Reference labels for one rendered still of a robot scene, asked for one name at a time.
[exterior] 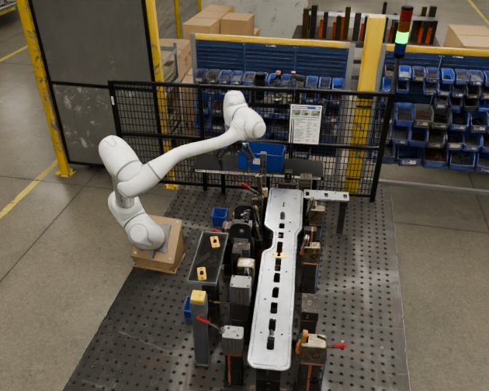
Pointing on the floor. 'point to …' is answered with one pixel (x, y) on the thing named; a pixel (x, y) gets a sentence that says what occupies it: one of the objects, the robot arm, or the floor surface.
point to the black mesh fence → (250, 139)
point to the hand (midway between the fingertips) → (234, 169)
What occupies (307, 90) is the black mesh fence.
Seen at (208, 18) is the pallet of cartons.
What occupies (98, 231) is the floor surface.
